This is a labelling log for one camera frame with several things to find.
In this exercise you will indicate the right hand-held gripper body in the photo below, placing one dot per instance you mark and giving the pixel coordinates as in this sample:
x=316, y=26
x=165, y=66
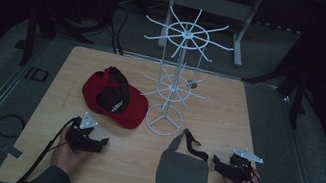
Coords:
x=238, y=171

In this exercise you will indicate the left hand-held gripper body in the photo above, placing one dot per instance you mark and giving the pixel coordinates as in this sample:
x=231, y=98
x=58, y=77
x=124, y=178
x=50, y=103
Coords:
x=81, y=138

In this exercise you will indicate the grey visor cap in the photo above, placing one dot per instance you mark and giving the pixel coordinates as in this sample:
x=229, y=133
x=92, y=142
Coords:
x=181, y=176

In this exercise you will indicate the red and black baseball cap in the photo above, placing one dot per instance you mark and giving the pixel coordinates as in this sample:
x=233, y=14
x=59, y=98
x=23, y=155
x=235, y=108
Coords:
x=133, y=113

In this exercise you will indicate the person's left hand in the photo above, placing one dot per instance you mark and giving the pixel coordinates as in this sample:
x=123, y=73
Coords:
x=66, y=157

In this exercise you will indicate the grey tape piece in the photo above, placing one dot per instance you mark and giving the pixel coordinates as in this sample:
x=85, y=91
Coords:
x=15, y=153

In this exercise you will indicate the white metal table frame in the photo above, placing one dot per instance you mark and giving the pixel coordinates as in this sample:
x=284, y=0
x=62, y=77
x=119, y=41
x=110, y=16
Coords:
x=213, y=5

